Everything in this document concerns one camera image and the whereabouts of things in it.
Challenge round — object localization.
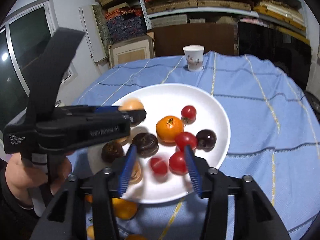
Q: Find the large yellow pear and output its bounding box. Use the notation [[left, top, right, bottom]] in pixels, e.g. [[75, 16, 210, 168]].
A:
[[129, 161, 143, 185]]

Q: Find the white oval plate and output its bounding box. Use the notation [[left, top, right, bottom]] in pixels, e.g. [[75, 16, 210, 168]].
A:
[[87, 82, 232, 204]]

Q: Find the pale orange pear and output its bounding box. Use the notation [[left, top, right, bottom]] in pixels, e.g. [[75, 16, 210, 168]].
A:
[[87, 225, 94, 239]]

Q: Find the white paper cup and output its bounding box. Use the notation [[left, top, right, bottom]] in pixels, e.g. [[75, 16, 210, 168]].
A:
[[183, 45, 204, 72]]

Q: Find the pale peach on plate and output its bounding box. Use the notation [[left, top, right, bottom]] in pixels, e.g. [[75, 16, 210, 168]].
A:
[[118, 98, 144, 111]]

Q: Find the window with metal frame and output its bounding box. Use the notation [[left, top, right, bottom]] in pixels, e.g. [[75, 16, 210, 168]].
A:
[[0, 0, 75, 131]]

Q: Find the blue checked tablecloth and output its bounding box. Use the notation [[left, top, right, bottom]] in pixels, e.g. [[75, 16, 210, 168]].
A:
[[73, 51, 319, 239]]

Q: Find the dark brown mangosteen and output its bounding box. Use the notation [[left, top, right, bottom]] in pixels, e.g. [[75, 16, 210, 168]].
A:
[[132, 133, 159, 158], [101, 141, 124, 163]]

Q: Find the person's left hand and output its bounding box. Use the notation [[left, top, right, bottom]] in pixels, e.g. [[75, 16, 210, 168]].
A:
[[5, 151, 74, 206]]

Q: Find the metal storage shelf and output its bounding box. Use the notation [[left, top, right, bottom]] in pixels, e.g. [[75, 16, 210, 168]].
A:
[[139, 0, 306, 38]]

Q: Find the cardboard box with frame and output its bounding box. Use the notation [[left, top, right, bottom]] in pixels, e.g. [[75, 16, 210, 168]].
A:
[[108, 32, 155, 68]]

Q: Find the dark brown fruit on plate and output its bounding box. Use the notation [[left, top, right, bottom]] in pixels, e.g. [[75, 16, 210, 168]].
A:
[[130, 116, 144, 127]]

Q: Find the dark brown wooden board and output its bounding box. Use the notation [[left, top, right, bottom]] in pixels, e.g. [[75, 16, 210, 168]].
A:
[[150, 23, 236, 57]]

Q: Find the orange mandarin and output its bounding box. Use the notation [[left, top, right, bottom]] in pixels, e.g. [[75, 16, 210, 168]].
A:
[[156, 115, 184, 143], [125, 234, 148, 240]]

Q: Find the small red tomato on plate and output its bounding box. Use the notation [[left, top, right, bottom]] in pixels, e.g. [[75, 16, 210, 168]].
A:
[[181, 105, 197, 124]]

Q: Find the dark purple plum on plate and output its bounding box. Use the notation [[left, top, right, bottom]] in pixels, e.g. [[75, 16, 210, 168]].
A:
[[196, 129, 217, 152]]

